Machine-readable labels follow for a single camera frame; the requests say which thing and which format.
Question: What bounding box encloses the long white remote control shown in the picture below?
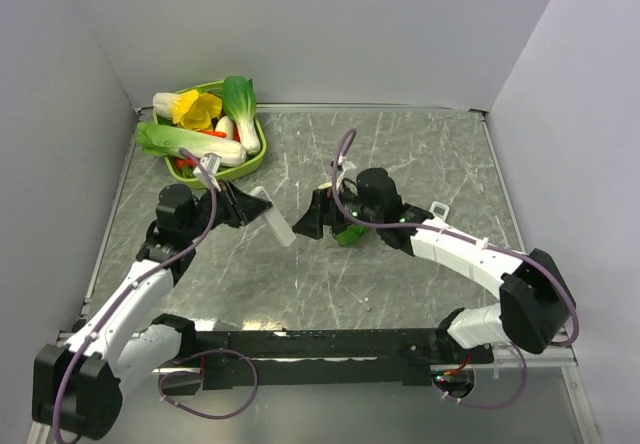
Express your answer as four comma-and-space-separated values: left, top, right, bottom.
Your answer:
249, 186, 296, 248

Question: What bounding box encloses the white universal AC remote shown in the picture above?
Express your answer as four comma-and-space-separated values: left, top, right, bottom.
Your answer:
429, 201, 450, 221

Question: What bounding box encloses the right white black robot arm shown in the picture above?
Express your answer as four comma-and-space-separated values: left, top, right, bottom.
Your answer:
292, 168, 575, 363

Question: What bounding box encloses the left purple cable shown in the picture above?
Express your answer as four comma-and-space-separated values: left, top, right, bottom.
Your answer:
52, 147, 259, 443

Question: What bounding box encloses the long green white cabbage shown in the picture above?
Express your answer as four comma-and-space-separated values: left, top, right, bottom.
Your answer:
136, 122, 248, 167

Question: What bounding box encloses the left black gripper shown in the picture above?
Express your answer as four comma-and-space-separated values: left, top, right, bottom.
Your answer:
183, 178, 271, 241

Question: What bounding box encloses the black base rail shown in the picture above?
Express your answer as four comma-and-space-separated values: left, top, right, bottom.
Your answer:
137, 328, 494, 390

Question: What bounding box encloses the white radish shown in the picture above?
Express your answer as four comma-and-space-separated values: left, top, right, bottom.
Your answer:
214, 116, 235, 140

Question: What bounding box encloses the red chili pepper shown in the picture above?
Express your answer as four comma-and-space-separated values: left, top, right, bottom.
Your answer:
198, 129, 227, 139

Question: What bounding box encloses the green napa cabbage half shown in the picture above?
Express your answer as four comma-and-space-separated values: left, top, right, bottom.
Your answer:
333, 224, 368, 247

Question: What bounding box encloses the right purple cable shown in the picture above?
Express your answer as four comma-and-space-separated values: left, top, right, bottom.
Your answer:
332, 128, 580, 410

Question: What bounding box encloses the yellow leafed cabbage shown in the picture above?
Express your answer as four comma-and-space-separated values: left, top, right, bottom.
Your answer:
152, 89, 223, 131

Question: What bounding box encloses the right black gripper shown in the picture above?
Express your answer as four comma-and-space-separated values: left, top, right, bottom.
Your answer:
292, 182, 382, 240

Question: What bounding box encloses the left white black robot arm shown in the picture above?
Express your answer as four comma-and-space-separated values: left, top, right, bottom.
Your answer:
32, 182, 274, 440

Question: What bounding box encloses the green white bok choy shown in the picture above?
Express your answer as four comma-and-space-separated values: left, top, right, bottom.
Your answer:
221, 76, 261, 155

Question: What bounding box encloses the purple cable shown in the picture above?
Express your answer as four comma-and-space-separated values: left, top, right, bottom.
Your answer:
332, 128, 580, 410
52, 147, 259, 443

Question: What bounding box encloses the aluminium frame rail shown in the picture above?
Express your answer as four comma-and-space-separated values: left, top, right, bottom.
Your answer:
492, 344, 578, 368

